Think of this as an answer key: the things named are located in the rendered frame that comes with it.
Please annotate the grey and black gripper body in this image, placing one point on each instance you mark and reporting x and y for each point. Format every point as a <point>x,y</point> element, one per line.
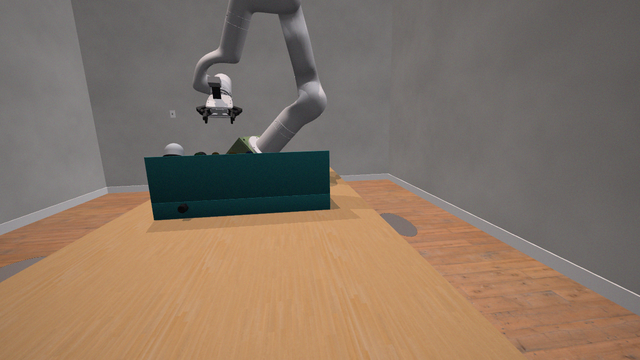
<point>219,107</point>

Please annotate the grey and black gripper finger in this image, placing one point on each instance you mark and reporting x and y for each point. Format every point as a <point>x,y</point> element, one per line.
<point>205,112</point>
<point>233,112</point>

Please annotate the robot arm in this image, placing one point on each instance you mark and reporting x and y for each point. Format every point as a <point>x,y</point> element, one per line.
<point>312,99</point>

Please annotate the dark teal console housing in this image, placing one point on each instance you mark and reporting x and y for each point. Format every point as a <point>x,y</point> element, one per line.
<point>200,185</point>

